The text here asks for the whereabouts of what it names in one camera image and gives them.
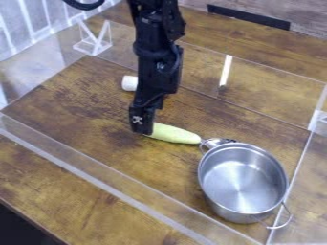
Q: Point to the clear acrylic triangle bracket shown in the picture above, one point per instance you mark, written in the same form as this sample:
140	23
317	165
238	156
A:
94	44

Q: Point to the black bar on table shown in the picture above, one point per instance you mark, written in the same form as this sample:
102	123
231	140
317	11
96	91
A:
251	17

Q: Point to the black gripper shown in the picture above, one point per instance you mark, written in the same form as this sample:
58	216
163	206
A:
159	68

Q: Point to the toy mushroom brown cap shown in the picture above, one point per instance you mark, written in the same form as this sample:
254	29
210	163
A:
130	83

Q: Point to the clear acrylic enclosure panel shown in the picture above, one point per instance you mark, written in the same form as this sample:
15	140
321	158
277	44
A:
72	119

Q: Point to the stainless steel pot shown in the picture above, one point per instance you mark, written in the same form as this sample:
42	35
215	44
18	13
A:
245	183

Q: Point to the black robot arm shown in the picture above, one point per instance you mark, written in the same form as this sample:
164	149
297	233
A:
158	11

